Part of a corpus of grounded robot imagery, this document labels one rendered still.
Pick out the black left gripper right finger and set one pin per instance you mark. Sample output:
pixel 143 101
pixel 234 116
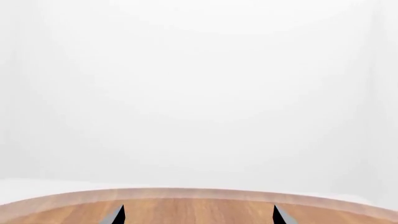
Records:
pixel 281 217

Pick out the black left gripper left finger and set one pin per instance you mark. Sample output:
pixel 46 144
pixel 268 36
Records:
pixel 116 217

